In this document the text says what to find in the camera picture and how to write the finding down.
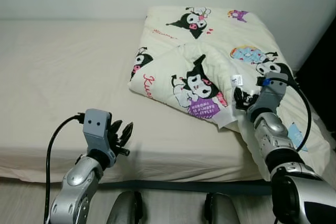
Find cream cartoon print quilt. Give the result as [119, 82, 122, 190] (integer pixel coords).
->
[129, 6, 334, 169]

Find robot left leg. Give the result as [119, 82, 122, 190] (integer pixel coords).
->
[107, 190, 144, 224]

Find robot leg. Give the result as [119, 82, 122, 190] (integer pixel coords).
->
[204, 193, 241, 224]
[107, 190, 144, 224]

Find bed with cream sheet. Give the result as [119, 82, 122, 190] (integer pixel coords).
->
[0, 18, 336, 196]

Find black wardrobe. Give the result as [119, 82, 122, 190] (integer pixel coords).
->
[297, 19, 336, 135]

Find robot right leg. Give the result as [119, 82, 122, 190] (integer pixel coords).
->
[204, 193, 241, 224]

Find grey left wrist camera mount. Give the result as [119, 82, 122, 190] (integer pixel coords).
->
[83, 109, 113, 154]

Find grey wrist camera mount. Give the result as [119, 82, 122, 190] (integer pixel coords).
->
[251, 72, 289, 114]
[83, 109, 113, 154]

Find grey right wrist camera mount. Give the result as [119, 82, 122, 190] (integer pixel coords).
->
[251, 72, 289, 114]

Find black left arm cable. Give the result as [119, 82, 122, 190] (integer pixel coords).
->
[45, 113, 87, 224]

